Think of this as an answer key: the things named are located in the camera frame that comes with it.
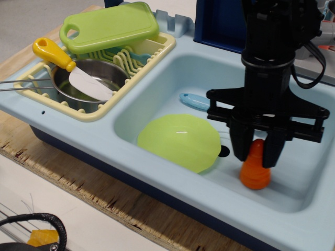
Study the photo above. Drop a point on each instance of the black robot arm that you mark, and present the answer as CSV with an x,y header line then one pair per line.
x,y
275,31

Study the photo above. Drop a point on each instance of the green cutting board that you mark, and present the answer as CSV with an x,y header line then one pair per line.
x,y
108,27

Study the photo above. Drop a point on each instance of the cream dish rack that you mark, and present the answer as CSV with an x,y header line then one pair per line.
x,y
104,104

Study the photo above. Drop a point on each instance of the steel pot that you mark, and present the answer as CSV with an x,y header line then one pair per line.
x,y
78,93

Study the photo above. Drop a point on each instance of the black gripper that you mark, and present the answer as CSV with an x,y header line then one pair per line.
x,y
245,112

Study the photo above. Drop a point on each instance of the blue handled grey ladle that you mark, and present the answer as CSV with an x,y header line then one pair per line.
x,y
195,101

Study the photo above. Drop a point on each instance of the plywood board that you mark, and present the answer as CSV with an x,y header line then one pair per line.
x,y
99,212

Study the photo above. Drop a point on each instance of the yellow handled toy knife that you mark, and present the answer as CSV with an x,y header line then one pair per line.
x,y
48,50

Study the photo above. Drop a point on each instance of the dark blue backsplash panel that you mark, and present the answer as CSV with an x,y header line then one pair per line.
x,y
220,24

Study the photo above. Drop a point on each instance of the yellow tape piece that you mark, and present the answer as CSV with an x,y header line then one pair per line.
x,y
42,237

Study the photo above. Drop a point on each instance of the orange toy carrot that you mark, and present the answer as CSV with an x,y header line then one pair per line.
x,y
252,174

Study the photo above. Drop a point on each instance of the grey toy faucet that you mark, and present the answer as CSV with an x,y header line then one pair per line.
x,y
306,64

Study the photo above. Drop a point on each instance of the light blue toy sink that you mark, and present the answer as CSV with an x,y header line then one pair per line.
x,y
295,212

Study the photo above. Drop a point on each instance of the green plastic plate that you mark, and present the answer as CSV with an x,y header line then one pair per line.
x,y
183,139

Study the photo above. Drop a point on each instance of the teal utensil in rack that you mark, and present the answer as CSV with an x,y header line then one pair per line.
x,y
142,58

